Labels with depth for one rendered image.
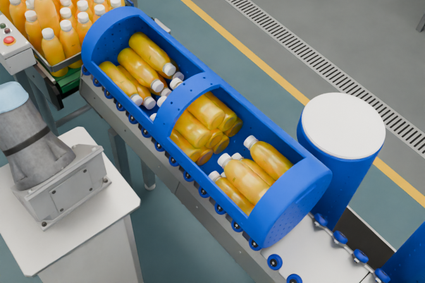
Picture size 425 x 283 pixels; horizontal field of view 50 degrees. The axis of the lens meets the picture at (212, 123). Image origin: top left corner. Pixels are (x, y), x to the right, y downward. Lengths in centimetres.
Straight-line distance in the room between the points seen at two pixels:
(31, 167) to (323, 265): 85
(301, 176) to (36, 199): 63
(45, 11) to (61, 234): 86
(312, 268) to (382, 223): 129
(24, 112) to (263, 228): 64
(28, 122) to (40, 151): 7
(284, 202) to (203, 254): 127
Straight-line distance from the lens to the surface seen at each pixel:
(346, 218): 244
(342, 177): 160
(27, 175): 112
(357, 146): 154
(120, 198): 123
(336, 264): 145
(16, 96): 112
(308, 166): 122
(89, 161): 113
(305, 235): 146
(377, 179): 281
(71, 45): 181
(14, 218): 126
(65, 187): 114
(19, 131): 111
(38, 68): 194
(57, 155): 114
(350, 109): 163
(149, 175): 242
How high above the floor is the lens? 222
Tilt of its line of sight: 52 degrees down
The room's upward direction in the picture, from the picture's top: 5 degrees clockwise
